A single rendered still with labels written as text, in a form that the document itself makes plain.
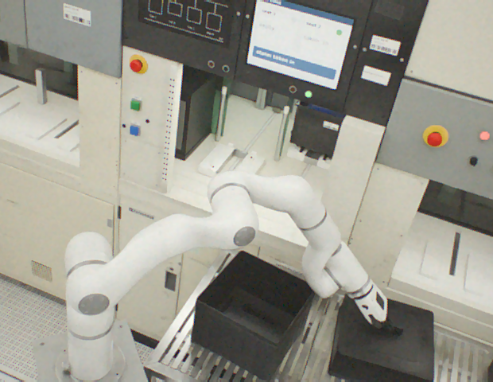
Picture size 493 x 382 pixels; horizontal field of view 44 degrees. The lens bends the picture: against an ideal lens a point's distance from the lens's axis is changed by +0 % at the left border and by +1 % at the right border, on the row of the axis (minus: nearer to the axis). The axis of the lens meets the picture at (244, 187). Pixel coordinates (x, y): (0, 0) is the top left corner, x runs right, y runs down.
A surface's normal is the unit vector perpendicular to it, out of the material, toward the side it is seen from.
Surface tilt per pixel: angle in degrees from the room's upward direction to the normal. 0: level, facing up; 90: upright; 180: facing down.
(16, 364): 0
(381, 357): 0
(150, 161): 90
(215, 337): 90
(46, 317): 0
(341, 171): 90
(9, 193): 90
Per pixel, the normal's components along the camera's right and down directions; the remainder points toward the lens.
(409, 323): 0.15, -0.80
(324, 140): -0.36, 0.50
